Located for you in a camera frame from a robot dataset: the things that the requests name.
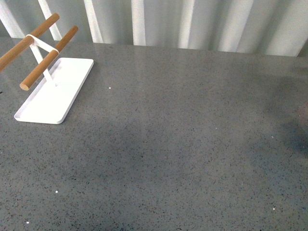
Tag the white towel rack stand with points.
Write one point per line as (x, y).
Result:
(63, 78)

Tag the white curtain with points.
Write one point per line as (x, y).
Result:
(272, 27)

